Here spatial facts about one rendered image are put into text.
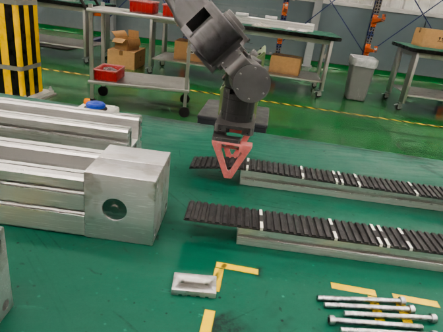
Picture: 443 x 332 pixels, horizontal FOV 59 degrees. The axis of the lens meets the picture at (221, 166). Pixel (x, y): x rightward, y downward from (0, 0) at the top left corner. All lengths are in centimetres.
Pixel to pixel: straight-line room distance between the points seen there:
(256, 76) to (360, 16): 773
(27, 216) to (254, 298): 31
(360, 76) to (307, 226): 505
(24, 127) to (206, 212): 37
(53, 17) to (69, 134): 868
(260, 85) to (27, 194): 35
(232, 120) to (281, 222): 21
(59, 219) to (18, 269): 8
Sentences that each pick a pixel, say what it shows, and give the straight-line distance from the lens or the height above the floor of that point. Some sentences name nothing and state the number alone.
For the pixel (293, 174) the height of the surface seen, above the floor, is 81.
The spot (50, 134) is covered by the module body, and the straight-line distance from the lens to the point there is 73.
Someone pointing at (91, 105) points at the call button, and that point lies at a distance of 87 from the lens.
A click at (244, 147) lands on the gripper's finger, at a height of 87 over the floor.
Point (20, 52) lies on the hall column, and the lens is 391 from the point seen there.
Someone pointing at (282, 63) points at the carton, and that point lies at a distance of 545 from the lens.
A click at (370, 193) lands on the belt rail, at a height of 79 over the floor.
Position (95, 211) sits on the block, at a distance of 53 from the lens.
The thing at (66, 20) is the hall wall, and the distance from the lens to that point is 925.
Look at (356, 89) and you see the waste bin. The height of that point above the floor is 14.
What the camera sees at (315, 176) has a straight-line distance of 73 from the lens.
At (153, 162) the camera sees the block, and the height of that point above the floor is 87.
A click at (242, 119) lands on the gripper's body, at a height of 90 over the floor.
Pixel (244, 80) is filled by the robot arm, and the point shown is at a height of 98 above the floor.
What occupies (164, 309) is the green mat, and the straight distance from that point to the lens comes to 45.
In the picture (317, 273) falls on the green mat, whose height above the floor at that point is 78.
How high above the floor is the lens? 109
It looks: 23 degrees down
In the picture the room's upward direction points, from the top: 7 degrees clockwise
